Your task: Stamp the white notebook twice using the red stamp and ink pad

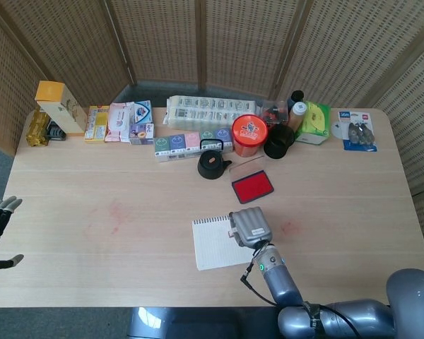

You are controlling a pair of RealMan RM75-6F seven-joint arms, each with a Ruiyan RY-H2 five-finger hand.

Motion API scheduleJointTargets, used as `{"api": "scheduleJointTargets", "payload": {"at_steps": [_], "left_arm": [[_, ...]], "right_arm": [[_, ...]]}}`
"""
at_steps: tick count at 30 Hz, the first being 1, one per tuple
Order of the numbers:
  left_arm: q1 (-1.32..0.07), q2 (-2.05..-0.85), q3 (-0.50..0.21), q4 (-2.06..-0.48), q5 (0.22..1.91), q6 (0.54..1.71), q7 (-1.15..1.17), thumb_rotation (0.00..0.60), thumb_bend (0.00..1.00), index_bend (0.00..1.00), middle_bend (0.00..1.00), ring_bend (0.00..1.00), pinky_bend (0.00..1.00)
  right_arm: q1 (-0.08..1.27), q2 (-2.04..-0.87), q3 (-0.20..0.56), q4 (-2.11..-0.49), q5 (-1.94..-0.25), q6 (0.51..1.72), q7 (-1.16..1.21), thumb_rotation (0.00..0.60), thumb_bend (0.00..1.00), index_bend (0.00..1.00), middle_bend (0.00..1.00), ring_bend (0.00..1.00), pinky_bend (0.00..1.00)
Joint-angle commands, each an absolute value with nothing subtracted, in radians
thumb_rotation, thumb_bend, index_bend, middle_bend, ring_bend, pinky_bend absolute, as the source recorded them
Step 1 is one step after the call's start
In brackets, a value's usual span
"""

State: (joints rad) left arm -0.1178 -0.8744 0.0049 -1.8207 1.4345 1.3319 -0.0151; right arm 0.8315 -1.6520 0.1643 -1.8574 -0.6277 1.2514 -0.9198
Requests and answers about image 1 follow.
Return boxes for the pink wet wipes pack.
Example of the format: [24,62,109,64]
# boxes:
[104,101,137,143]

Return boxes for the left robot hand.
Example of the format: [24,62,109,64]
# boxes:
[0,196,25,277]

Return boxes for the tall cream carton orange top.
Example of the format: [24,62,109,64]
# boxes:
[34,80,88,137]

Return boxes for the clear plastic box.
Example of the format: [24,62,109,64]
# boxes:
[260,100,290,125]

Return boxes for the blue blister card hooks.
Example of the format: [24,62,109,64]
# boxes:
[337,109,378,153]

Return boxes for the red ink pad clear lid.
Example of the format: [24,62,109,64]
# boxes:
[228,155,275,205]

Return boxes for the large clear-wrapped tissue pack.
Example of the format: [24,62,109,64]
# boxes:
[162,94,264,131]

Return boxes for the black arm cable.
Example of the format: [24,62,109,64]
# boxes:
[240,243,363,339]

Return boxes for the small purple box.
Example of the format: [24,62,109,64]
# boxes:
[129,122,155,146]

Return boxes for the white spiral notebook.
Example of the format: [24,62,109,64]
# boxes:
[192,215,257,272]

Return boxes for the orange lidded tub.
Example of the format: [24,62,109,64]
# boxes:
[231,113,269,158]

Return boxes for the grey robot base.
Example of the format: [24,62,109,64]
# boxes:
[126,306,282,339]

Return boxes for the yellow flat box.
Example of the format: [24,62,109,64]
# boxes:
[83,105,111,144]

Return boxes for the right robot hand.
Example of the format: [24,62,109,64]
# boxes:
[228,206,273,248]

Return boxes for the brown bottle white cap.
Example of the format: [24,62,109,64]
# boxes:
[288,101,307,132]

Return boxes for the white round disc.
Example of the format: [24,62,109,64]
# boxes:
[330,121,348,139]

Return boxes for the blue and white pack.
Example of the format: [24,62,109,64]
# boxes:
[129,100,153,125]

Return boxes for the woven folding screen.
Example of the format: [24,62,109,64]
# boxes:
[0,0,424,280]

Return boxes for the small black plastic object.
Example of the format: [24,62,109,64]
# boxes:
[45,120,67,141]

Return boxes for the five-colour tissue multipack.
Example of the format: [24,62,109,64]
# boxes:
[153,126,235,164]

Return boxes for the green tissue box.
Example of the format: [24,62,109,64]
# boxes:
[295,100,331,146]

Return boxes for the gold foil pack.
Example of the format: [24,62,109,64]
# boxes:
[25,108,52,148]

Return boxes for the black mesh pen cup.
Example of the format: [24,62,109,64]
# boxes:
[263,124,296,160]

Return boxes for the black teapot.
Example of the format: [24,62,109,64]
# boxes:
[196,138,233,181]

